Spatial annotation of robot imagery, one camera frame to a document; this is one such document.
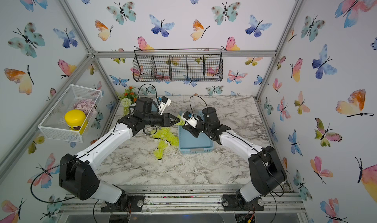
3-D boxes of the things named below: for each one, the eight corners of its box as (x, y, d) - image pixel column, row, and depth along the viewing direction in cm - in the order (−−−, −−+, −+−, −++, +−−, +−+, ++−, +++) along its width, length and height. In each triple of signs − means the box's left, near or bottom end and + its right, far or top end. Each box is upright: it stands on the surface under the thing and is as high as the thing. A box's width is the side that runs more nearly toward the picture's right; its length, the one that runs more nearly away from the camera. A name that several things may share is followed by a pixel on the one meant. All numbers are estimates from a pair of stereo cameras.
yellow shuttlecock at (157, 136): (152, 141, 98) (151, 139, 97) (154, 132, 103) (153, 130, 101) (161, 141, 98) (160, 139, 97) (162, 132, 103) (162, 130, 101)
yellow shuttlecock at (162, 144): (158, 149, 94) (157, 146, 92) (159, 141, 98) (158, 139, 95) (167, 149, 94) (166, 146, 92) (168, 141, 98) (167, 139, 95)
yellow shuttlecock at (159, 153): (154, 161, 90) (152, 159, 86) (156, 149, 95) (154, 146, 91) (162, 161, 90) (161, 159, 86) (164, 149, 95) (163, 146, 91)
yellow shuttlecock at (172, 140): (165, 146, 96) (164, 143, 93) (166, 137, 100) (165, 134, 97) (178, 146, 96) (177, 143, 92) (179, 137, 100) (178, 134, 97)
